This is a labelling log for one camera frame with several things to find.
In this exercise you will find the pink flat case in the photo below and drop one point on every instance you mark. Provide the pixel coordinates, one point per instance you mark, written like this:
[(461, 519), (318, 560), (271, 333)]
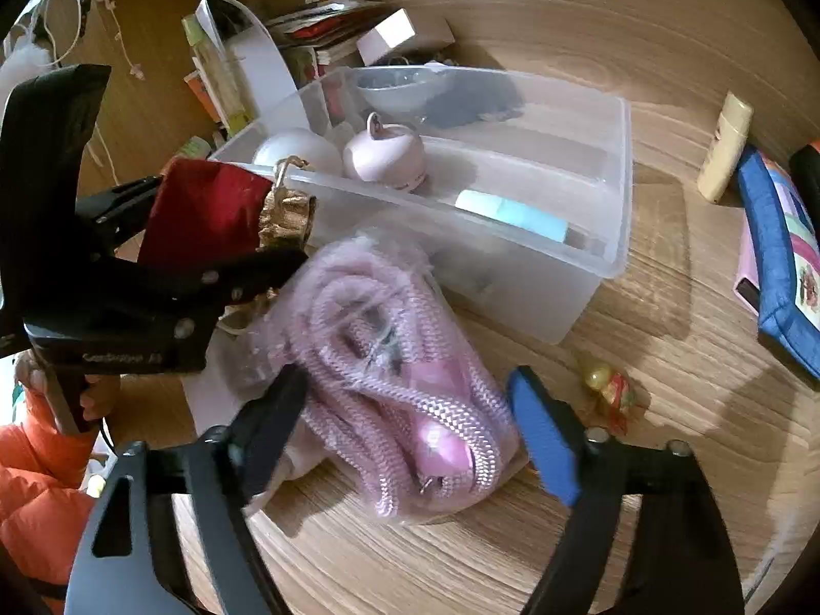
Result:
[(746, 269)]

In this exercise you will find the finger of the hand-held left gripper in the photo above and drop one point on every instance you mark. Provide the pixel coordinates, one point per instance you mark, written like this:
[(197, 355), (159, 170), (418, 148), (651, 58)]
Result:
[(211, 277), (118, 205)]

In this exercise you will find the wrapped yellow red candy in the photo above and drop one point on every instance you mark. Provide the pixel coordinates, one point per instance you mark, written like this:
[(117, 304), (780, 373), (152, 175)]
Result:
[(608, 394)]

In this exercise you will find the wooden desktop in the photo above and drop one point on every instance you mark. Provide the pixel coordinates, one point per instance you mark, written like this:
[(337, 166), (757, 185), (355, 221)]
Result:
[(448, 564)]

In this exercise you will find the stack of books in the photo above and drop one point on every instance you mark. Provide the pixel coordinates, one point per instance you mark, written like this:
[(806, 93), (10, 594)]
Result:
[(323, 19)]

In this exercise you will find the red velvet pouch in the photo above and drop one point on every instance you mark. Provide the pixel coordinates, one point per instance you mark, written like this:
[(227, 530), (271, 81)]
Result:
[(205, 211)]

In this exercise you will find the light blue small box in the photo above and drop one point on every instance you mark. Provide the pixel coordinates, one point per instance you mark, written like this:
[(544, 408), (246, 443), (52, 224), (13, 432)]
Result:
[(512, 214)]

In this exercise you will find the white fluffy toy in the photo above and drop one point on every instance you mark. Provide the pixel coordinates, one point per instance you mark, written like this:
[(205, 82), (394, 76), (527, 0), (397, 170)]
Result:
[(25, 67)]

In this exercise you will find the white paper bag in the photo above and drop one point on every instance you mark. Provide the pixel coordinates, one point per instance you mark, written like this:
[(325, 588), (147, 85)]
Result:
[(256, 57)]

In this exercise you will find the black object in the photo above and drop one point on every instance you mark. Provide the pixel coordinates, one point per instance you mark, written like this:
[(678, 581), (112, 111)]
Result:
[(808, 173)]

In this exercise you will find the green and yellow carton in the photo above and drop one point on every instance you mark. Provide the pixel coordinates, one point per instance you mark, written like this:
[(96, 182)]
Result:
[(214, 93)]

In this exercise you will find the clear plastic storage box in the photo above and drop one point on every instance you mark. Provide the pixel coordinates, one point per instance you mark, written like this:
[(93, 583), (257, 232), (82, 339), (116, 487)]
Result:
[(544, 224)]

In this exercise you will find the blue printed pouch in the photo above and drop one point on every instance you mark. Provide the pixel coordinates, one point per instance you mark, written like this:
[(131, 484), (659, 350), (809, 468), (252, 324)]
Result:
[(778, 269)]

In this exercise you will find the person's left hand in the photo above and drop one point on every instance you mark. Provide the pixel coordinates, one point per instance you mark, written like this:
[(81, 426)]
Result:
[(96, 400)]

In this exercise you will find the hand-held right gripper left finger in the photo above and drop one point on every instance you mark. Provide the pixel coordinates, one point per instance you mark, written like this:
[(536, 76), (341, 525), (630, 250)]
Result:
[(277, 409)]

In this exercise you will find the cream lotion bottle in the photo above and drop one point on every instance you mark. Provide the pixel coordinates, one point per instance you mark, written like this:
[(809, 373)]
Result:
[(724, 147)]

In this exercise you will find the white cardboard box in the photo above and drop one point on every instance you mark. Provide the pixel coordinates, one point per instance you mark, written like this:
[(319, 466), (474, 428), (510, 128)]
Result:
[(403, 35)]

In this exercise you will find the pale blue bowl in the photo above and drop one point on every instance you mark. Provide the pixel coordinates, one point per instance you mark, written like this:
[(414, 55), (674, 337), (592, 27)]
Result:
[(400, 86)]

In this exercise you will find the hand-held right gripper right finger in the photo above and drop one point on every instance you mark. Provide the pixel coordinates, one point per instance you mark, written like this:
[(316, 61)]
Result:
[(544, 435)]

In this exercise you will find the white round lamp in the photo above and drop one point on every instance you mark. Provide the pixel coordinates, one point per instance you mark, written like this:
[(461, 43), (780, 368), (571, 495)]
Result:
[(298, 150)]

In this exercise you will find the pink round gadget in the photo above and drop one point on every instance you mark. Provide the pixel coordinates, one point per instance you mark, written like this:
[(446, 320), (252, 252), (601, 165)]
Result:
[(384, 157)]

